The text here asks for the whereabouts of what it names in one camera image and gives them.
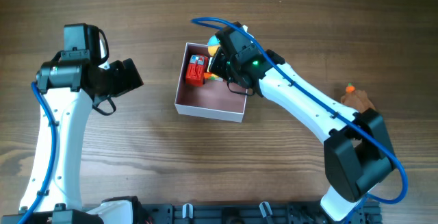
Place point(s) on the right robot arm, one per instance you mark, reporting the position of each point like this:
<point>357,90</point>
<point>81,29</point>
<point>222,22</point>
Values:
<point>358,153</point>

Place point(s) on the white box pink interior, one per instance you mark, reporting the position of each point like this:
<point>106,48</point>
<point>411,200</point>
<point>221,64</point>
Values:
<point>212,100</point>

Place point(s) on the small colourful puzzle cube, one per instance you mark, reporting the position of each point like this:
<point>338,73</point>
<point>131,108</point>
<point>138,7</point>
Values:
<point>214,77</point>

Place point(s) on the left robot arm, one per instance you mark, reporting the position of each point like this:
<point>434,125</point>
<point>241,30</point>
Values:
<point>68,88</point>

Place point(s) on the red toy truck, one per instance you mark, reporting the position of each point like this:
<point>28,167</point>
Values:
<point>197,66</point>

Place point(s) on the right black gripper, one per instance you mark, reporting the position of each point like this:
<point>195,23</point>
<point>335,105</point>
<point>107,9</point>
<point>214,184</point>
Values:
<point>216,63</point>

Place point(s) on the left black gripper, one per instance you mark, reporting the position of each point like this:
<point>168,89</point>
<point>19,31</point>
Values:
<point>129,79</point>

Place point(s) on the black mounting rail base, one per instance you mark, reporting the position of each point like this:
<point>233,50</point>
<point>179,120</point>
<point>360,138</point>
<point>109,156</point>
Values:
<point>286,213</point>

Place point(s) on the brown plush capybara toy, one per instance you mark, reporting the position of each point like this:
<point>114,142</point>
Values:
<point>357,99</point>

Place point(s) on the yellow duck toy blue hat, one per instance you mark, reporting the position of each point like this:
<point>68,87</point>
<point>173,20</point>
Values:
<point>212,47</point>

